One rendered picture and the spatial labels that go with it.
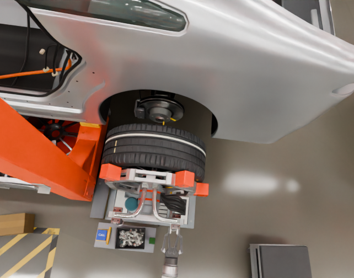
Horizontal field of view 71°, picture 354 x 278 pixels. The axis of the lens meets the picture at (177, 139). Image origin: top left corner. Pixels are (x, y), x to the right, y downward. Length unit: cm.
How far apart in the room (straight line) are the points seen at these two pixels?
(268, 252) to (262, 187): 69
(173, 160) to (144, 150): 16
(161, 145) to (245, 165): 149
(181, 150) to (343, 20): 349
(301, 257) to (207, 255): 77
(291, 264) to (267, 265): 20
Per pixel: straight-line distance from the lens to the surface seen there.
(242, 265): 258
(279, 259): 233
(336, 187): 309
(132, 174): 136
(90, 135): 196
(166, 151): 134
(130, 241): 189
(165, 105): 167
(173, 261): 159
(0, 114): 91
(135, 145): 137
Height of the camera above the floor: 245
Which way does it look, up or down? 69 degrees down
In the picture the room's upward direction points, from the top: 13 degrees clockwise
